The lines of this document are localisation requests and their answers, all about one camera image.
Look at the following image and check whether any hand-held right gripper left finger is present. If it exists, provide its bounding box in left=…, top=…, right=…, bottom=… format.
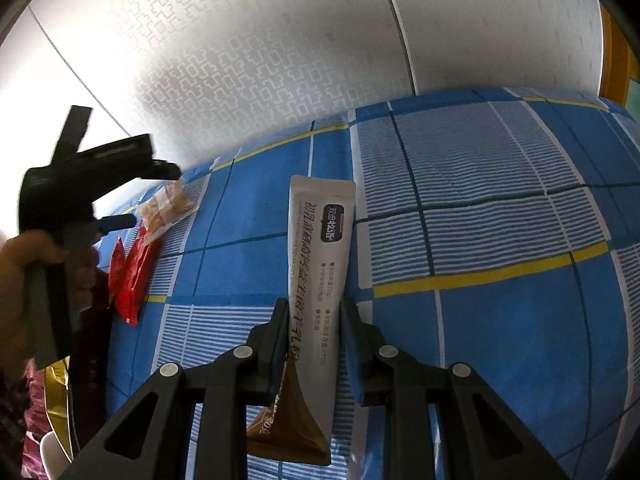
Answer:
left=62, top=297, right=291, bottom=480

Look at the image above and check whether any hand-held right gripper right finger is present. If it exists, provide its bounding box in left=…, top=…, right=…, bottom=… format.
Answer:
left=340, top=299, right=571, bottom=480

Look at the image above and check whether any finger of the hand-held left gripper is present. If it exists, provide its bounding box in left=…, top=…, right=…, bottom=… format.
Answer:
left=62, top=214, right=137, bottom=251
left=90, top=134, right=182, bottom=202

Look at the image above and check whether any white long snack packet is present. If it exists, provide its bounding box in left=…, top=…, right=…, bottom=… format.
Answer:
left=245, top=175, right=357, bottom=467

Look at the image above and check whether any gold tin box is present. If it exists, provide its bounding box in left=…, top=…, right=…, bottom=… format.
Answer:
left=42, top=270, right=113, bottom=461

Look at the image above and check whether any person's left hand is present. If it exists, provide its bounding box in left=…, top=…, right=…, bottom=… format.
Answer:
left=0, top=232, right=101, bottom=376

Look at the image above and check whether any narrow red snack packet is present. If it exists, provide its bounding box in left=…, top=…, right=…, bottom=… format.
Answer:
left=109, top=236, right=127, bottom=311

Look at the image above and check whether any clear biscuit packet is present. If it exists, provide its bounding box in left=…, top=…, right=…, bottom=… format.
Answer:
left=137, top=180, right=198, bottom=246

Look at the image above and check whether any large red snack packet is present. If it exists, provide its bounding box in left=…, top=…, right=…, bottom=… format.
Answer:
left=116, top=227, right=161, bottom=328

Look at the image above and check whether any blue plaid tablecloth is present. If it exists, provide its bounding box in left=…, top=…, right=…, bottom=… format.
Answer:
left=97, top=87, right=640, bottom=480

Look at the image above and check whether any orange wooden door frame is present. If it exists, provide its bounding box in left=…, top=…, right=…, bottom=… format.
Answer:
left=597, top=2, right=640, bottom=116

